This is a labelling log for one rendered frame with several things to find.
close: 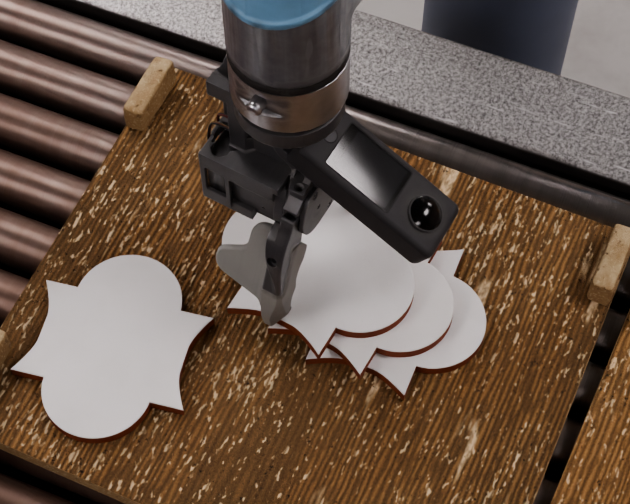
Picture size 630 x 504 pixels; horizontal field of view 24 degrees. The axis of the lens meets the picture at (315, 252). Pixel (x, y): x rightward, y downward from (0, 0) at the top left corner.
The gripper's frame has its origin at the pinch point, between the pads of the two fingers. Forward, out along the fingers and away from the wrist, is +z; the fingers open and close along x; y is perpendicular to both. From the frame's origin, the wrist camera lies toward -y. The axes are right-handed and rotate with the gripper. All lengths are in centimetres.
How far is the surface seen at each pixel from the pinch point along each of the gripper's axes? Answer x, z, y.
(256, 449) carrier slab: 14.0, 2.9, -2.9
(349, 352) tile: 4.9, 0.9, -5.4
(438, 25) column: -49, 33, 13
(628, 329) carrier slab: -8.0, 2.9, -22.0
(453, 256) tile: -6.5, 1.9, -8.1
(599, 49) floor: -106, 96, 7
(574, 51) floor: -104, 96, 10
